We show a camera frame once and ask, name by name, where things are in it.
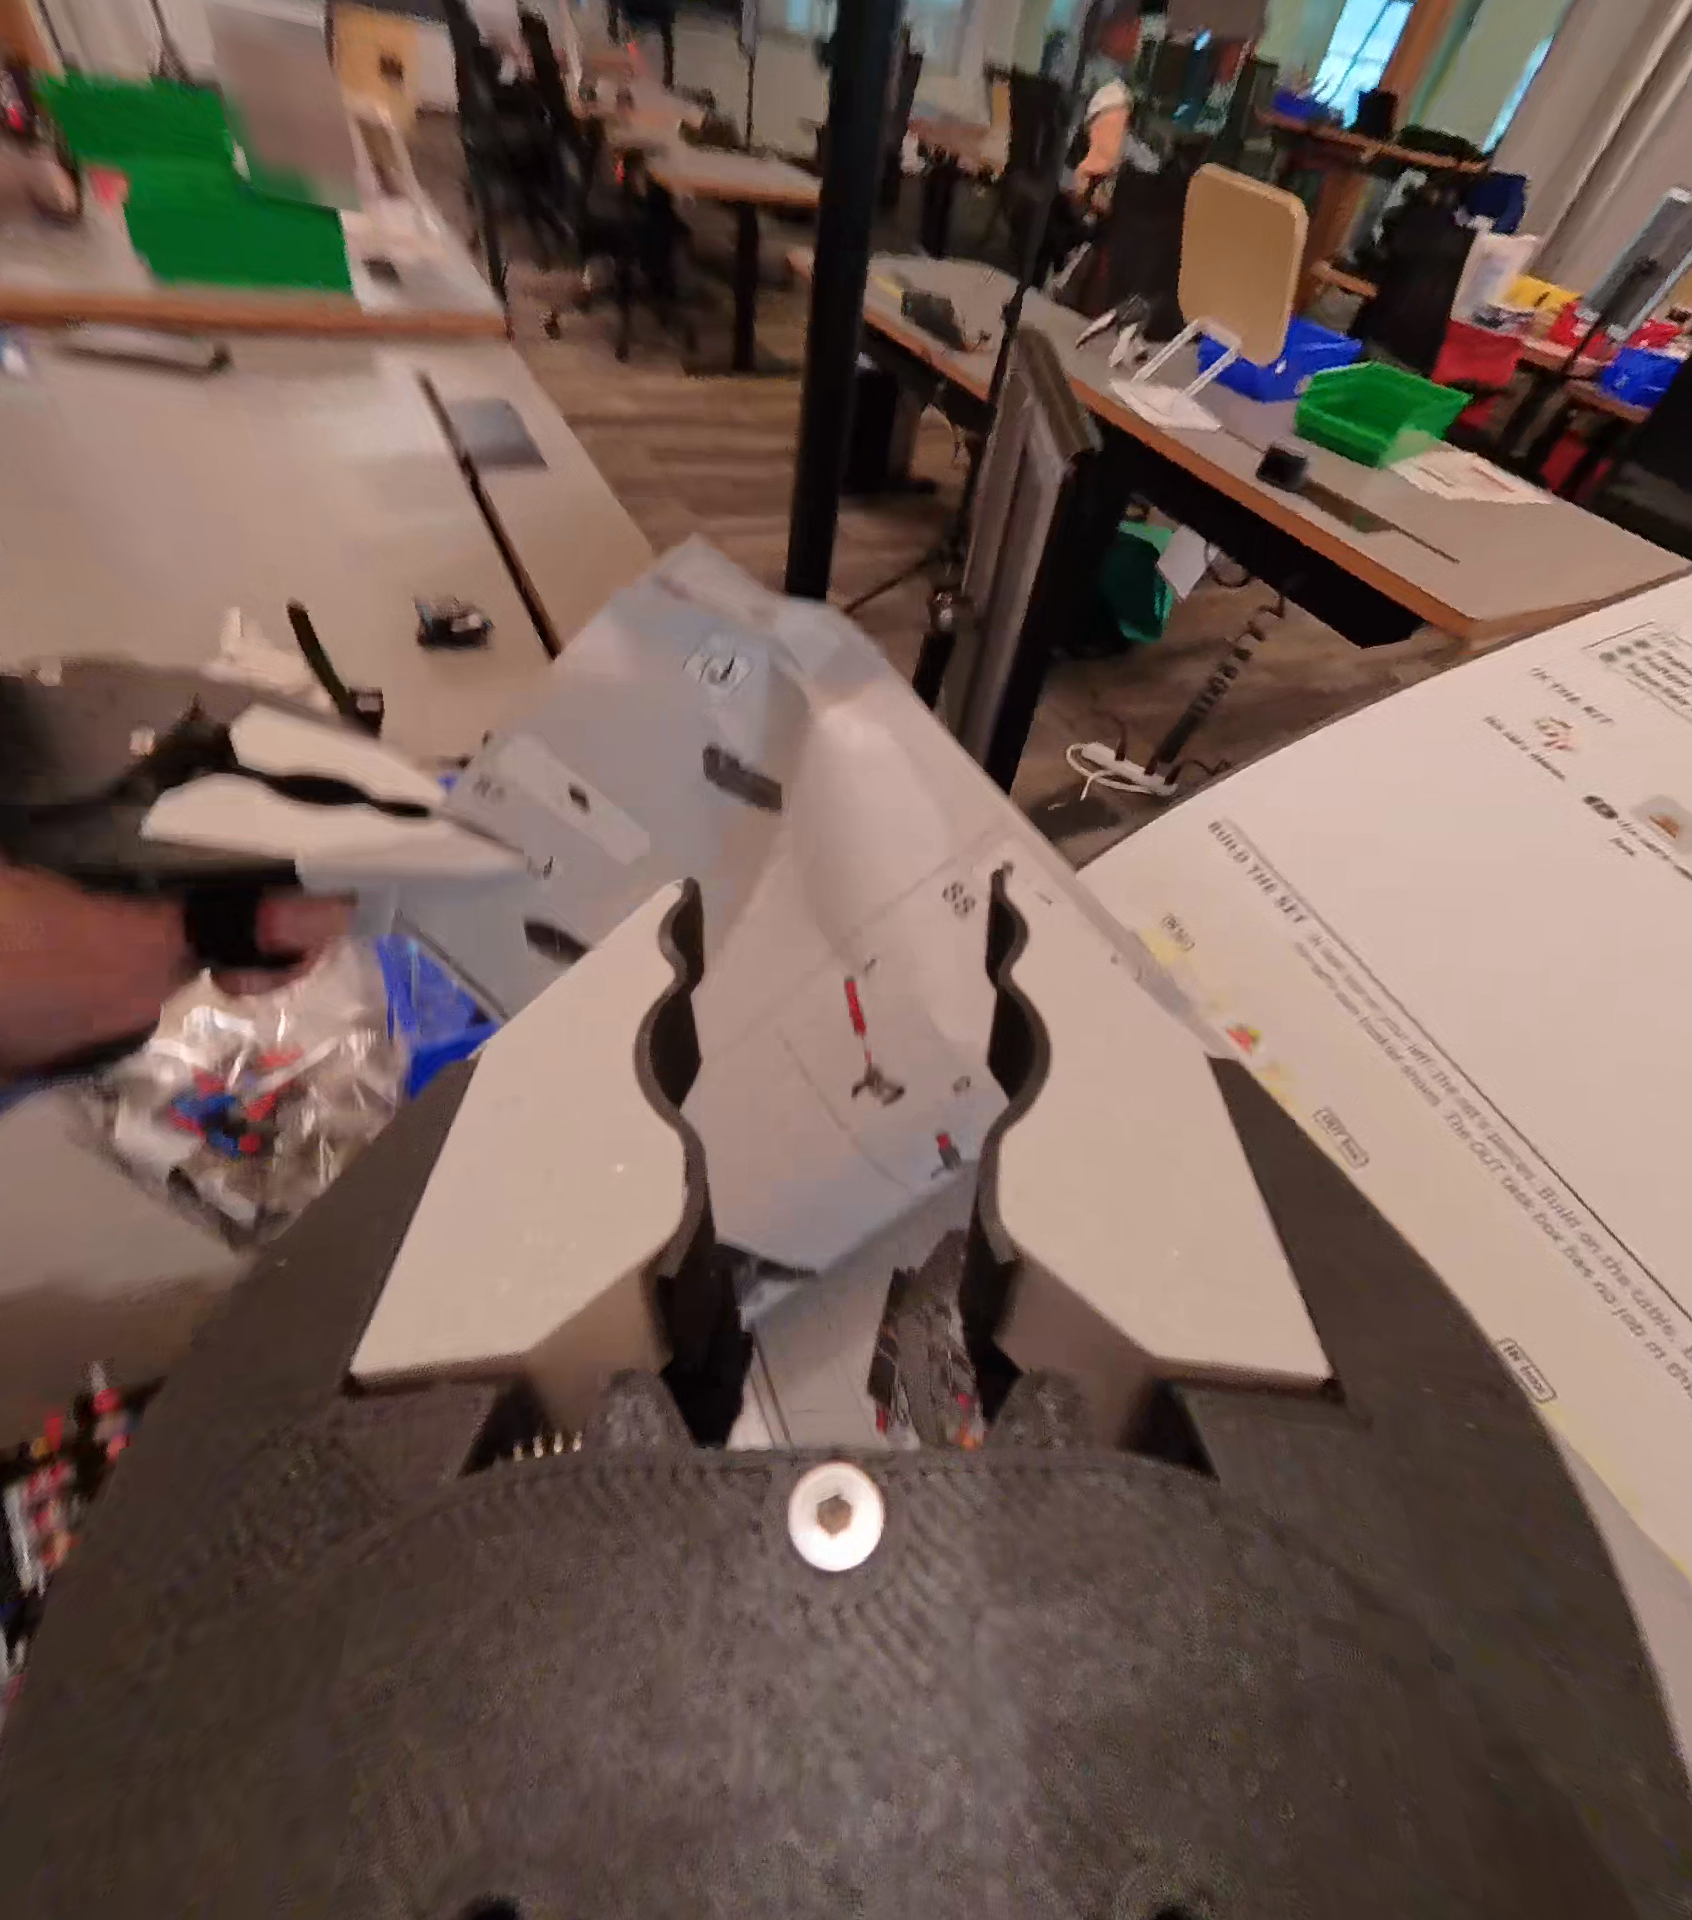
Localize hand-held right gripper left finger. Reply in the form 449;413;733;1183
347;875;748;1447

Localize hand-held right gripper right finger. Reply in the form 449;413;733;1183
962;868;1335;1447

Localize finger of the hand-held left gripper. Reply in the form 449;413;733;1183
136;775;531;939
228;703;456;818

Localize instruction booklet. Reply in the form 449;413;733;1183
394;531;1692;1727

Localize person's left hand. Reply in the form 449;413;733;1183
0;862;361;1081

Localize white toy plane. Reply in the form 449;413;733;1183
213;607;324;696

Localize blue tagged plastic bin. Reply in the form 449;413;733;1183
375;934;507;1101

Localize clear bag with grey tool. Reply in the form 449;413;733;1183
82;948;410;1251

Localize white power strip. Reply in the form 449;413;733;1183
1066;740;1182;800

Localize green plastic bins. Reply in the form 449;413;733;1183
34;74;355;298

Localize dark framed display panel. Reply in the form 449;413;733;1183
921;320;1108;800

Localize black steel column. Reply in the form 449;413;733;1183
784;0;909;607

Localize long background desk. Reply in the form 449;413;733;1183
860;250;1692;650

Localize green background bin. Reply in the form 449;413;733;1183
1296;358;1476;472

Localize blue background bin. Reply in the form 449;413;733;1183
1193;318;1369;408

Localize wooden background book stand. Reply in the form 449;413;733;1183
1105;160;1314;442

